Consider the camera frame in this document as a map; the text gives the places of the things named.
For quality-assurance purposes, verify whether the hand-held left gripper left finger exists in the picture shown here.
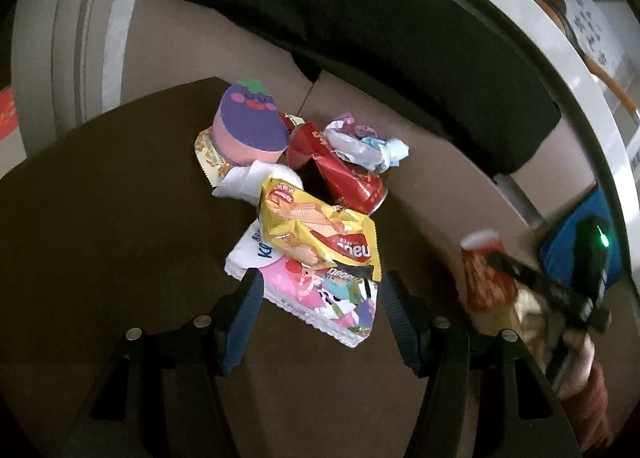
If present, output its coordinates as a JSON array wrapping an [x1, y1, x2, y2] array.
[[60, 268, 266, 458]]

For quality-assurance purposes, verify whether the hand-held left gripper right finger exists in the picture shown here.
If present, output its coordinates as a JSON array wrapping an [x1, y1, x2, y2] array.
[[382, 270, 582, 458]]

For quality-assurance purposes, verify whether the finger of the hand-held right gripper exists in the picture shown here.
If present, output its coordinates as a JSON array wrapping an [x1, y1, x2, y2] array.
[[487, 250, 613, 334]]

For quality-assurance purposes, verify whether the red and cream snack bag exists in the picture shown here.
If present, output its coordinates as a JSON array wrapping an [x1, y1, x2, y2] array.
[[460, 229, 551, 339]]

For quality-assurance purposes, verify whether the pink cartoon snack wrapper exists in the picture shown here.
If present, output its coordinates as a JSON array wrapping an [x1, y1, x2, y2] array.
[[260, 258, 379, 349]]

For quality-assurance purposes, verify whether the white blue snack packet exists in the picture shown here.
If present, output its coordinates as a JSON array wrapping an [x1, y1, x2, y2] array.
[[362, 137, 411, 174]]

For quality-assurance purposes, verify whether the person's right hand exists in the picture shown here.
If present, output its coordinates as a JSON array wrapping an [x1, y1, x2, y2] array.
[[562, 328, 598, 396]]

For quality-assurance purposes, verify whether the white wrapper with blue print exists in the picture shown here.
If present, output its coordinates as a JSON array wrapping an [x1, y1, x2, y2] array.
[[225, 223, 281, 281]]

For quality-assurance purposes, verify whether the yellow wafer wrapper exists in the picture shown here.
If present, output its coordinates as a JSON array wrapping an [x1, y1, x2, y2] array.
[[257, 177, 383, 283]]

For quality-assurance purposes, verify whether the orange pole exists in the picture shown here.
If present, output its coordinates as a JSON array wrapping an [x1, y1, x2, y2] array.
[[584, 52, 640, 121]]

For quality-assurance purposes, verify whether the beige snack packet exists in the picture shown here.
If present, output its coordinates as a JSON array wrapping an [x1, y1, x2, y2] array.
[[194, 128, 241, 187]]

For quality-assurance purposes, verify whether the clear pink plastic wrapper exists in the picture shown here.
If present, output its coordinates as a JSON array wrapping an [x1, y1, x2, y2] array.
[[324, 112, 388, 174]]

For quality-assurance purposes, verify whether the small red yellow wrapper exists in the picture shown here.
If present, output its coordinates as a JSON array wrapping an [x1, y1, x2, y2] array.
[[277, 112, 307, 133]]

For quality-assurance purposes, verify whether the red sheet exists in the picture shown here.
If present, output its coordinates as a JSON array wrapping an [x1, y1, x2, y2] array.
[[0, 89, 20, 140]]

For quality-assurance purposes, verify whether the wall poster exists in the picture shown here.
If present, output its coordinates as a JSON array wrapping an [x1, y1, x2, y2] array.
[[495, 0, 640, 164]]

